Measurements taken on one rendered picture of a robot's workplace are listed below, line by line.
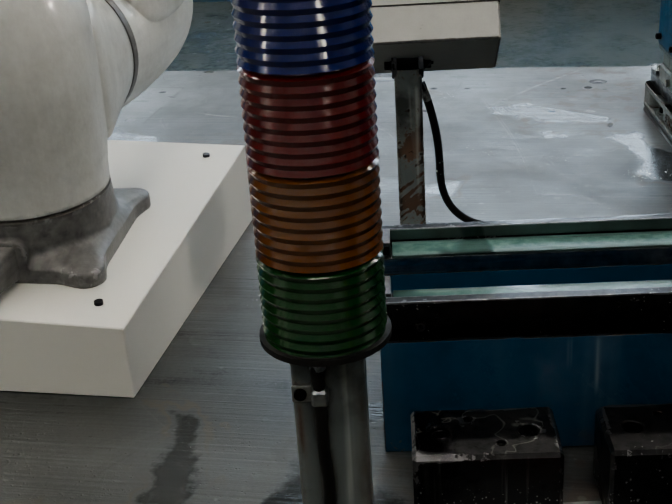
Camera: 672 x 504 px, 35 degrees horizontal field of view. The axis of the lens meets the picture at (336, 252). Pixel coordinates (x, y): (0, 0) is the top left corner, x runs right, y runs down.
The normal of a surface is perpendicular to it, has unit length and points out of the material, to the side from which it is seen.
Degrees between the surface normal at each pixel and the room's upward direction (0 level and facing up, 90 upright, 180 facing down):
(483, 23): 52
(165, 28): 90
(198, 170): 4
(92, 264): 15
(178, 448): 0
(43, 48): 82
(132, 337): 90
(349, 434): 90
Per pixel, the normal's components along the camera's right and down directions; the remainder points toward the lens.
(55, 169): 0.61, 0.38
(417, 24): -0.07, -0.23
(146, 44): 0.93, 0.07
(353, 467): -0.04, 0.41
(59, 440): -0.06, -0.91
